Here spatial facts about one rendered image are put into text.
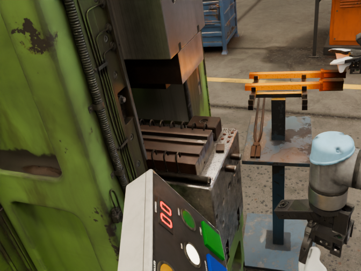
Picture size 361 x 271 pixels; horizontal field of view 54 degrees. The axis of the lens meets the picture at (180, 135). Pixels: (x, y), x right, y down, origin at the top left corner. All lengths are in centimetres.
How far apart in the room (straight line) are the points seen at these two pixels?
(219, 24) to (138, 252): 439
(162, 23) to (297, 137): 100
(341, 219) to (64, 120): 64
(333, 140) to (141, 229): 40
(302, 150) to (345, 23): 315
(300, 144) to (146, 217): 109
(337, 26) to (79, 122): 407
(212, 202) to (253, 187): 136
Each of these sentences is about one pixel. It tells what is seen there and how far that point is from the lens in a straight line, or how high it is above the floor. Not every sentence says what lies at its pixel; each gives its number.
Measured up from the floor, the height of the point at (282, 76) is 100.
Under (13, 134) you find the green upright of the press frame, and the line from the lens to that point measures 112.
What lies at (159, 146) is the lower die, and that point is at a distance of 128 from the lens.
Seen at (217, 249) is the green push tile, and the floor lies 100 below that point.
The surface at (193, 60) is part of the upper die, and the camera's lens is 111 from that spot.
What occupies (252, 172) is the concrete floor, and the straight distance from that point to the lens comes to 269.
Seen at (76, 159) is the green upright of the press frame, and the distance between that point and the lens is 92.
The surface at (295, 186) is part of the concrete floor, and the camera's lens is 258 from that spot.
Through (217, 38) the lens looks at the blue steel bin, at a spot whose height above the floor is 20.
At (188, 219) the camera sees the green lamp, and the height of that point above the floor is 110.
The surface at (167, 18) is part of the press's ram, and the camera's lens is 94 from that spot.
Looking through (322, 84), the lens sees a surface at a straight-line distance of 158.
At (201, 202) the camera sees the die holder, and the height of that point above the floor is 85.
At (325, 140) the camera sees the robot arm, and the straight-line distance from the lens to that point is 72.
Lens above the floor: 168
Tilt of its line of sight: 32 degrees down
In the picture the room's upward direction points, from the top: 10 degrees counter-clockwise
